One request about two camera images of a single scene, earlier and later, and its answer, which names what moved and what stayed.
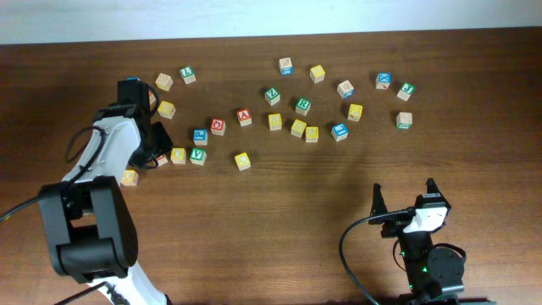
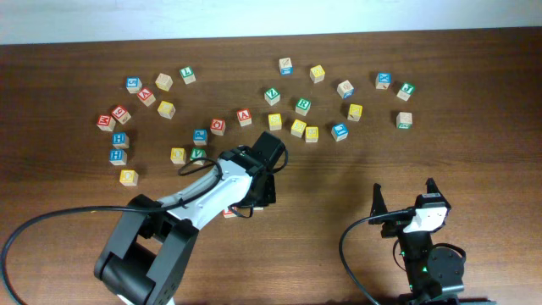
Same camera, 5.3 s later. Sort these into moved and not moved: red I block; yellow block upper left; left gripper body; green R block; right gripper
Moved: red I block; left gripper body
Not moved: green R block; right gripper; yellow block upper left
